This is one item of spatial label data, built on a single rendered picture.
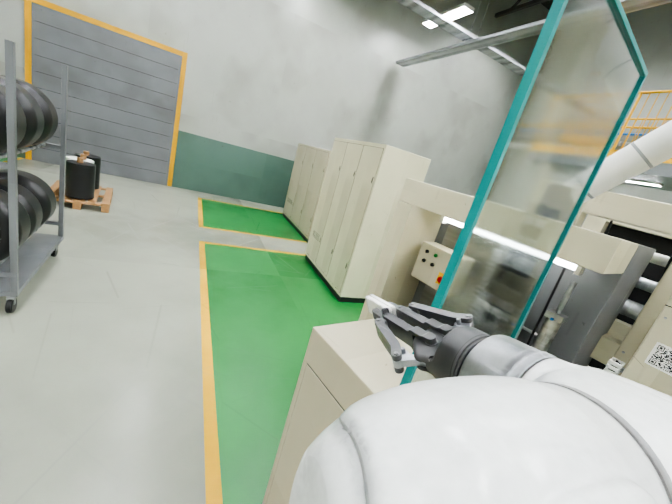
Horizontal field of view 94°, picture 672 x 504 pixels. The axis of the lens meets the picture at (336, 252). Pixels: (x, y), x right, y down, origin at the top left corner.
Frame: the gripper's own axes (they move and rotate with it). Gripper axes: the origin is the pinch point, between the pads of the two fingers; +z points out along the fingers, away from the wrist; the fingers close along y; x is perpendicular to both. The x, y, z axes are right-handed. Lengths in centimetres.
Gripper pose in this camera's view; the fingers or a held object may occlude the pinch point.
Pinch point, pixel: (381, 309)
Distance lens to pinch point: 52.3
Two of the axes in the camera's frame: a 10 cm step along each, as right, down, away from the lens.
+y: 8.9, -3.2, 3.4
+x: -2.3, -9.3, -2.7
